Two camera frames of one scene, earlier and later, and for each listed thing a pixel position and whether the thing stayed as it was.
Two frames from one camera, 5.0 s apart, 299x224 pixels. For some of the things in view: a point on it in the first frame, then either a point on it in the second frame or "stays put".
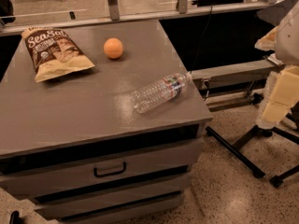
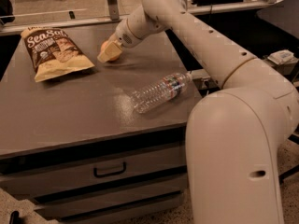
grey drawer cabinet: (116, 143) stays put
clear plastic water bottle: (160, 91) stays put
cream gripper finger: (281, 93) to (124, 37)
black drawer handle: (109, 174) stays put
